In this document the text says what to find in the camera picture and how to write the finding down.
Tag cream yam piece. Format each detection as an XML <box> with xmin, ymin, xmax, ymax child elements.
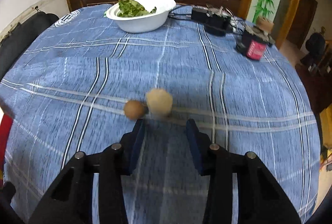
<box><xmin>146</xmin><ymin>88</ymin><xmax>173</xmax><ymax>117</ymax></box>

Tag cork topped small jar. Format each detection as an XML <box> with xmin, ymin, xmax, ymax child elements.
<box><xmin>256</xmin><ymin>16</ymin><xmax>274</xmax><ymax>34</ymax></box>

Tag black jar red label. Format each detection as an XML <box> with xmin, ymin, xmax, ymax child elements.
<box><xmin>236</xmin><ymin>25</ymin><xmax>270</xmax><ymax>61</ymax></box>

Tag brown longan fruit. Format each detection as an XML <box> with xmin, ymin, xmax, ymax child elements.
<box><xmin>123</xmin><ymin>100</ymin><xmax>147</xmax><ymax>121</ymax></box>

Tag black sofa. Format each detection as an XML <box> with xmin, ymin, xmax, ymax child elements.
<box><xmin>0</xmin><ymin>12</ymin><xmax>59</xmax><ymax>79</ymax></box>

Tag white bowl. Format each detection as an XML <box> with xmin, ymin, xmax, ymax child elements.
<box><xmin>105</xmin><ymin>0</ymin><xmax>176</xmax><ymax>34</ymax></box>

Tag brown wooden door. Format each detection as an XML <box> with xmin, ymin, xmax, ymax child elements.
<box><xmin>286</xmin><ymin>0</ymin><xmax>318</xmax><ymax>50</ymax></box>

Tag black power adapter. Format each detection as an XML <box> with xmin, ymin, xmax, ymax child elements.
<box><xmin>191</xmin><ymin>7</ymin><xmax>233</xmax><ymax>36</ymax></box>

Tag red rimmed white tray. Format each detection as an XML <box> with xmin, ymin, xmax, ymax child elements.
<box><xmin>0</xmin><ymin>108</ymin><xmax>13</xmax><ymax>188</ymax></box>

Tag green leafy vegetables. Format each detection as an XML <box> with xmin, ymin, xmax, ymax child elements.
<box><xmin>117</xmin><ymin>0</ymin><xmax>157</xmax><ymax>18</ymax></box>

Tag blue plaid tablecloth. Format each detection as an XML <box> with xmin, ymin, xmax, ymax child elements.
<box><xmin>1</xmin><ymin>4</ymin><xmax>320</xmax><ymax>223</ymax></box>

